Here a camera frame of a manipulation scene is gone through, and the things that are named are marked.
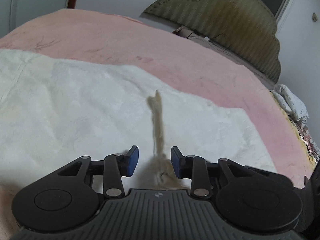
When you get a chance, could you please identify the white patterned pants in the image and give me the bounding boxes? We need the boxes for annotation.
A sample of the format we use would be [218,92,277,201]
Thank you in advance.
[1,49,276,193]

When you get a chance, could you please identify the white crumpled cloth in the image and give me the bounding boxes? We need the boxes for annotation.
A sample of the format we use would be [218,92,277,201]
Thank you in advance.
[271,84,309,128]

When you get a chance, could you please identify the pink floral bed blanket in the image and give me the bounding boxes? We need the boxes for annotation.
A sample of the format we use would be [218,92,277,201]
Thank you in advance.
[1,9,313,188]

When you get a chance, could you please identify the olive green padded headboard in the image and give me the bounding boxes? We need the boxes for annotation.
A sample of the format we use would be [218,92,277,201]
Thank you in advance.
[144,0,281,82]

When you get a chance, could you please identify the white sliding wardrobe door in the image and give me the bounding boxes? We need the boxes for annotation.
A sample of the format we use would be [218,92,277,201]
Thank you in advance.
[0,0,75,40]

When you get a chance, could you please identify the black charging cable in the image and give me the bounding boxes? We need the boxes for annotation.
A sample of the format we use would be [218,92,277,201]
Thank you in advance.
[190,31,235,53]

